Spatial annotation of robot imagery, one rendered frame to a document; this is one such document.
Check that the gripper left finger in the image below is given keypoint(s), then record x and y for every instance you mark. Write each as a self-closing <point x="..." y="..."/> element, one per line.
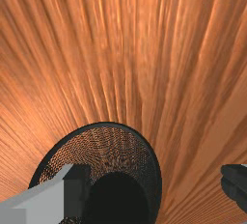
<point x="48" y="199"/>

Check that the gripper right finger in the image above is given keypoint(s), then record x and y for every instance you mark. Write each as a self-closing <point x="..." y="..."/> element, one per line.
<point x="236" y="186"/>

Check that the dark mesh basket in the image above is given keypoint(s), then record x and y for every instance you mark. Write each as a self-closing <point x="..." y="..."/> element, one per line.
<point x="112" y="150"/>

